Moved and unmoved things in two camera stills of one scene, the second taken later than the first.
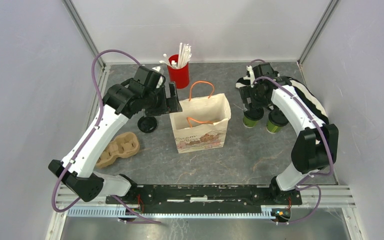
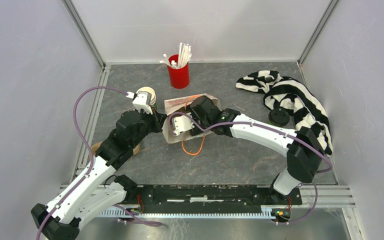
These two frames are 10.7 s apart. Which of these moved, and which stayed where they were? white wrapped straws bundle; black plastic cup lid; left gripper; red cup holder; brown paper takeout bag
Moved: left gripper; brown paper takeout bag
Stayed: red cup holder; black plastic cup lid; white wrapped straws bundle
